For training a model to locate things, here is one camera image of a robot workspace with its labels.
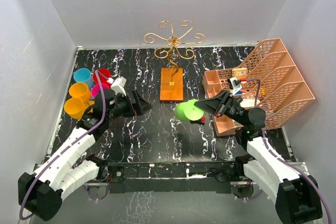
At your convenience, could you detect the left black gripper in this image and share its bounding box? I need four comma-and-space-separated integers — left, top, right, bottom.
106, 89, 153, 121

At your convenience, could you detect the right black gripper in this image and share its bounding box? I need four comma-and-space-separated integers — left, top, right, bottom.
194, 89, 247, 127

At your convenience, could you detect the green wine glass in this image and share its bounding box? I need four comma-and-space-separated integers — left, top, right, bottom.
174, 99, 204, 121

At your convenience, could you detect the pink wine glass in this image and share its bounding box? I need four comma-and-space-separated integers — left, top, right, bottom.
91, 83, 110, 98

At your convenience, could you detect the red wine glass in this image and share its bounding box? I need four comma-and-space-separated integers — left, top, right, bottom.
92, 68, 112, 85

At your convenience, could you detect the yellow-base amber wine glass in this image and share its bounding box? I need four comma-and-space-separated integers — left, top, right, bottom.
69, 82, 91, 103

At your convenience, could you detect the yellow-base orange wine glass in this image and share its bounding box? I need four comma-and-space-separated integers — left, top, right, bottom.
64, 98, 95, 120

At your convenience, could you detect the blue wine glass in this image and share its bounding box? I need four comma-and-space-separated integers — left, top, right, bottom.
73, 68, 94, 89

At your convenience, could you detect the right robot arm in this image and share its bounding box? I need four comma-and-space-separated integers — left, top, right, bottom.
194, 90, 323, 223

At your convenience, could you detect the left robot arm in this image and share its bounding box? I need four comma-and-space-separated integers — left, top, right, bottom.
18, 89, 152, 221

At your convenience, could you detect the pink file rack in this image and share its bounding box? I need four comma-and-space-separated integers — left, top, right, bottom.
230, 38, 316, 130

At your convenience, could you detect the pink desk organizer tray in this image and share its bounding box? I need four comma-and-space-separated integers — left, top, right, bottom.
203, 68, 241, 136

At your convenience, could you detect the white staples box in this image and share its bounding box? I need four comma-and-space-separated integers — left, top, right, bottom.
240, 98, 274, 118

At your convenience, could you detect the orange card box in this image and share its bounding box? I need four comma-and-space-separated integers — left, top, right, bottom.
231, 68, 248, 81

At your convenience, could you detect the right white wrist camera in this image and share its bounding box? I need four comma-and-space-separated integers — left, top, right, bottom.
227, 77, 247, 95

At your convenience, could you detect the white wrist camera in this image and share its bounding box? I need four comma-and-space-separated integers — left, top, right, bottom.
111, 77, 127, 96
227, 77, 247, 95

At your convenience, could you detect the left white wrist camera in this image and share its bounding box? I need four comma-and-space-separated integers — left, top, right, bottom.
111, 77, 127, 96

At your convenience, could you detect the gold wire wine glass rack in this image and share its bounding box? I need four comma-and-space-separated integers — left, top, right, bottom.
143, 20, 206, 102

